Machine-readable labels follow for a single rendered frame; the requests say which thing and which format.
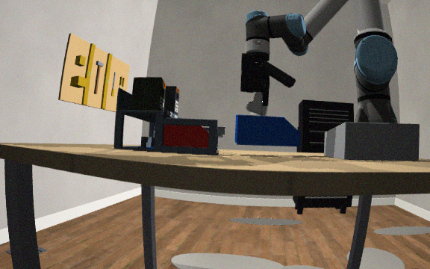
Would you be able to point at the blue bin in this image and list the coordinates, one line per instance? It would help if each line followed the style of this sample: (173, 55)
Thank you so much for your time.
(265, 131)

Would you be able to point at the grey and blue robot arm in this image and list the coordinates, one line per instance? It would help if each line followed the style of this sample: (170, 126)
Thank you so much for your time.
(375, 56)

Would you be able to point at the dark grey case with orange latches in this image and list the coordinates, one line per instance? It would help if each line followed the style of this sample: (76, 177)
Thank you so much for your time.
(171, 99)

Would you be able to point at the grey metal shelf rack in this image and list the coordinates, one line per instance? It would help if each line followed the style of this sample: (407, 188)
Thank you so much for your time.
(156, 130)

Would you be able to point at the olive green case with orange latches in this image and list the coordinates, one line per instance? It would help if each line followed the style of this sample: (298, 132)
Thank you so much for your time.
(148, 94)

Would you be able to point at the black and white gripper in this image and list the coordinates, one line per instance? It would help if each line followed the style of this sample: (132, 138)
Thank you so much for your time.
(259, 81)

